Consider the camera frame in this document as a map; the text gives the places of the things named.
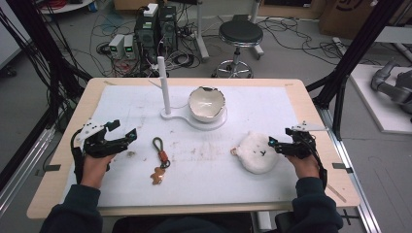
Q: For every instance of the aluminium frame rail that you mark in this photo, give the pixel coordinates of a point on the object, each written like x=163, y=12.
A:
x=356, y=181
x=22, y=171

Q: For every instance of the black round stool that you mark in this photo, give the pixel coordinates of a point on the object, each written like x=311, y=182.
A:
x=240, y=34

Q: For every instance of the white platform board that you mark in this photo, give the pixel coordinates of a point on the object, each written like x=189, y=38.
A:
x=372, y=103

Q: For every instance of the person's dark lap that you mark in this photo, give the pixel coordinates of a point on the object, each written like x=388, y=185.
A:
x=181, y=225

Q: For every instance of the white eggshell bowl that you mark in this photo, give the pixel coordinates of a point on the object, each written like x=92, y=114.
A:
x=205, y=103

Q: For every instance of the brown cardboard box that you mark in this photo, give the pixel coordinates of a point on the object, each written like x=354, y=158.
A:
x=350, y=16

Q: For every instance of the black computer tower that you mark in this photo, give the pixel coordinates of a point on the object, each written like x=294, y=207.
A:
x=146, y=35
x=168, y=27

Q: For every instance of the white power strip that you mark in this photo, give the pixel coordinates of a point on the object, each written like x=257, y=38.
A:
x=151, y=9

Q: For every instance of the grey power supply box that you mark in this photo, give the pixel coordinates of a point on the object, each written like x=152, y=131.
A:
x=129, y=47
x=116, y=45

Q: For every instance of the person's left hand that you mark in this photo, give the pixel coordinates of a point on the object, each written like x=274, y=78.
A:
x=95, y=170

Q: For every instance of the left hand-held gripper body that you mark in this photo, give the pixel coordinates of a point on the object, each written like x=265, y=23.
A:
x=97, y=145

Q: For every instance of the black frame post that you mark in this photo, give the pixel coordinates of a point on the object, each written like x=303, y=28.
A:
x=353, y=55
x=42, y=48

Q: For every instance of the white stand with pole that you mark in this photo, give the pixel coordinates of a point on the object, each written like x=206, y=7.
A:
x=165, y=90

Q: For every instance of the white table mat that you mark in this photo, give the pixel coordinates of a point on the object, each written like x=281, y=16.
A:
x=194, y=174

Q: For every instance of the wooden table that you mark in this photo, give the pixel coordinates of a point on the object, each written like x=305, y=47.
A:
x=324, y=181

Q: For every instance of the white plush pouch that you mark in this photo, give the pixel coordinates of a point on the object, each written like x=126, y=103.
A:
x=257, y=155

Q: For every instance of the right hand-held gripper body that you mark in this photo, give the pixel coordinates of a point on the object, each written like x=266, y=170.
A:
x=299, y=147

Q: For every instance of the person's right hand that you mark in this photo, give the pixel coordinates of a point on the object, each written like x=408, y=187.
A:
x=304, y=166

